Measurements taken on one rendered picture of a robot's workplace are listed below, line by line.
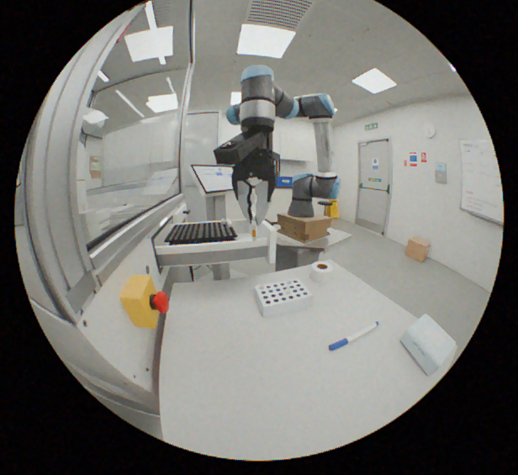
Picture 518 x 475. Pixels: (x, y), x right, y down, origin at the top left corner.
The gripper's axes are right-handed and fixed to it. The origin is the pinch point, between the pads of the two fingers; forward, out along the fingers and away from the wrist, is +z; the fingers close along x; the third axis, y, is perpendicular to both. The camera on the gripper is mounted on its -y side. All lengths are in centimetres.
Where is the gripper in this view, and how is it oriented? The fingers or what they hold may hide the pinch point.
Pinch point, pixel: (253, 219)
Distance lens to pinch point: 33.8
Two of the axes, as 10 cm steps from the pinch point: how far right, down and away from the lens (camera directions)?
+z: 0.0, 9.8, 2.2
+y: 3.8, -2.0, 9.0
